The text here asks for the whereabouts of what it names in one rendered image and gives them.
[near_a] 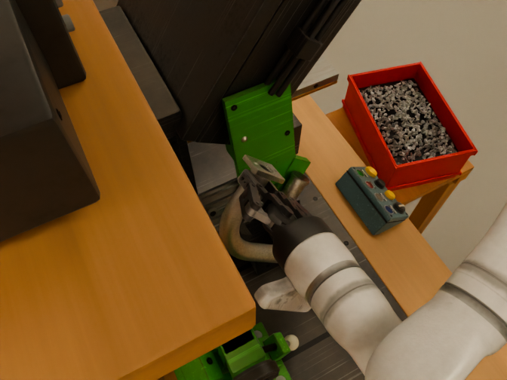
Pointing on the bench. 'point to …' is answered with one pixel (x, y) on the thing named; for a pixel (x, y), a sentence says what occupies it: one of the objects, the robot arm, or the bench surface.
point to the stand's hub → (260, 372)
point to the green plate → (260, 127)
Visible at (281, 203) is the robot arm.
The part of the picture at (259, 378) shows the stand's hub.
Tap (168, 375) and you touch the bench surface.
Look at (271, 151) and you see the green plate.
